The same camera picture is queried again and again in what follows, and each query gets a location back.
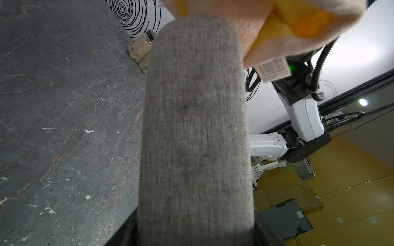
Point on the brown spice bottle near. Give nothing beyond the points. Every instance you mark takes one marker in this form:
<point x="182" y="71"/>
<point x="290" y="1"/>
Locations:
<point x="141" y="47"/>

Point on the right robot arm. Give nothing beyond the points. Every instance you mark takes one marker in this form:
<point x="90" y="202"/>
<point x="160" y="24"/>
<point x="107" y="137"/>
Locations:
<point x="296" y="83"/>

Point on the grey oval eyeglass case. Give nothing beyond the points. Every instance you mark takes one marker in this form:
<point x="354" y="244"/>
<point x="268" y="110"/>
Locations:
<point x="195" y="180"/>

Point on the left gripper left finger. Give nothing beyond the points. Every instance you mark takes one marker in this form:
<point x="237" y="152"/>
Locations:
<point x="127" y="234"/>

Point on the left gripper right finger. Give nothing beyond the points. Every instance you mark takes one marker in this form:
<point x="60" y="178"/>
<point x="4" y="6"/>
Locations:
<point x="264" y="234"/>

